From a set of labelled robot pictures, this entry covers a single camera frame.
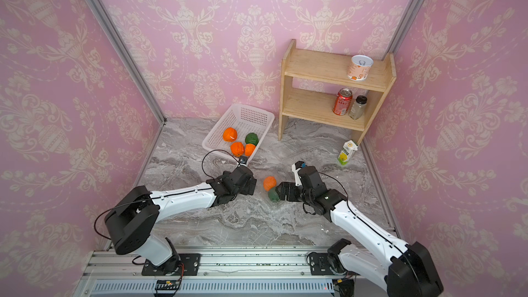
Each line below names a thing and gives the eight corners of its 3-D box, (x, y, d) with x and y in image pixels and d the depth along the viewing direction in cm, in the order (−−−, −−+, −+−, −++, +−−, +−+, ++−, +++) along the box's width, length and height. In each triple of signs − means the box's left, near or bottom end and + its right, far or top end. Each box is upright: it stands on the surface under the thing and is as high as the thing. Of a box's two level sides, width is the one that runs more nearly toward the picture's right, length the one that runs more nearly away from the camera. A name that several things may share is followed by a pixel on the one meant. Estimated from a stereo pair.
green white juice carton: (340, 166, 103) (349, 149, 92) (336, 159, 106) (344, 141, 95) (348, 164, 104) (358, 146, 93) (344, 156, 107) (353, 139, 96)
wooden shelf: (275, 141, 114) (277, 68, 79) (284, 112, 128) (289, 40, 93) (307, 148, 111) (324, 75, 76) (312, 118, 126) (329, 45, 91)
